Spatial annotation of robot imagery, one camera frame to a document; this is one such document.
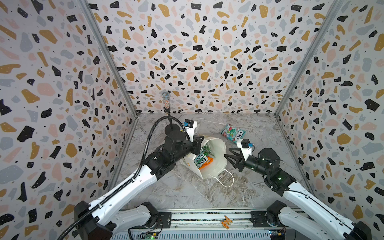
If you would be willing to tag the left aluminium corner post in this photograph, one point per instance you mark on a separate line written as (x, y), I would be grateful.
(84, 5)

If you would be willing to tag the red green Fox's candy bag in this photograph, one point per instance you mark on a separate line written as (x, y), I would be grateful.
(233, 133)

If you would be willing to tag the white paper bag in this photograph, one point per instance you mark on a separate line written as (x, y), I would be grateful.
(218, 166)

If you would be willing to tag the orange Fox's candy bag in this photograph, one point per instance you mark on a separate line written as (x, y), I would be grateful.
(207, 161)

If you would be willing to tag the circuit board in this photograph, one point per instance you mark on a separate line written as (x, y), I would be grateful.
(277, 234)
(148, 236)

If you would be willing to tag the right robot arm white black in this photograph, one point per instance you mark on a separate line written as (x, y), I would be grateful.
(321, 223)

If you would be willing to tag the orange plastic clip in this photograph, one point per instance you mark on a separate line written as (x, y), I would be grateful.
(226, 222)

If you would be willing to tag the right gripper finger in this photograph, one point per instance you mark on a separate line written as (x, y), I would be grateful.
(235, 155)
(237, 165)

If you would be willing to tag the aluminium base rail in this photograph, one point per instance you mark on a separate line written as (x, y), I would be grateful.
(205, 224)

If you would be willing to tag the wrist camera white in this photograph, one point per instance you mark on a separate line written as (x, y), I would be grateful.
(246, 148)
(190, 127)

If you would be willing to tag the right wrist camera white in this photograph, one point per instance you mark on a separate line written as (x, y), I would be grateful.
(246, 148)

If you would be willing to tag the right aluminium corner post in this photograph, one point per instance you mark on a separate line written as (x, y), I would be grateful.
(331, 14)

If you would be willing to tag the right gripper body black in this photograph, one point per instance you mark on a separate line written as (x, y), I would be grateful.
(240, 162)

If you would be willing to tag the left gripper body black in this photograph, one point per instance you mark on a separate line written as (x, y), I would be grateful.
(188, 148)

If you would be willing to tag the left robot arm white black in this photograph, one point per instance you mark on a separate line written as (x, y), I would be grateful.
(103, 217)

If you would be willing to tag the left circuit board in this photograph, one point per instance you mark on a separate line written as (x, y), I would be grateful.
(148, 236)

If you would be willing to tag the right circuit board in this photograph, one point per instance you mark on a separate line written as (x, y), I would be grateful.
(277, 234)

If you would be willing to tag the aluminium corner post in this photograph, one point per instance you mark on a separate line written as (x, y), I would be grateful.
(331, 14)
(84, 5)

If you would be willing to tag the microphone on black stand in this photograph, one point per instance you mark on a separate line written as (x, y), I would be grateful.
(167, 109)

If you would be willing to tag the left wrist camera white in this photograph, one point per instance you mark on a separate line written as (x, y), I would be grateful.
(190, 127)

